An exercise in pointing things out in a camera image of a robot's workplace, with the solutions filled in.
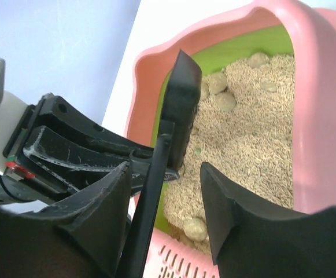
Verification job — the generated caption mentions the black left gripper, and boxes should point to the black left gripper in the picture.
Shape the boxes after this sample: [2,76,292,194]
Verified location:
[0,39,183,209]

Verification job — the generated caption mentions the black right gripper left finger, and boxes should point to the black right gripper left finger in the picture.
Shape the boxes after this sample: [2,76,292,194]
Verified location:
[0,162,131,277]

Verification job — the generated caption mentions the black litter scoop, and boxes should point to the black litter scoop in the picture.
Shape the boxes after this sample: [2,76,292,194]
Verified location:
[115,50,202,277]

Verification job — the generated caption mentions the beige litter pellets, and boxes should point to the beige litter pellets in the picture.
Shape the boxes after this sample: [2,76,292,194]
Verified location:
[163,54,296,254]

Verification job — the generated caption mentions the litter clump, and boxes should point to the litter clump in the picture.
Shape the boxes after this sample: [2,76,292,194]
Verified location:
[183,217,208,242]
[246,52,270,68]
[200,81,210,101]
[215,92,237,112]
[208,72,228,95]
[261,82,278,92]

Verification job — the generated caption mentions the pink litter box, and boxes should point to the pink litter box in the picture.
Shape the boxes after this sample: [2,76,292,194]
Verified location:
[123,6,336,278]

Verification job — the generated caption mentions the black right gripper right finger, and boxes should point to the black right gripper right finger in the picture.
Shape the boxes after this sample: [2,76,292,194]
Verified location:
[200,162,336,277]

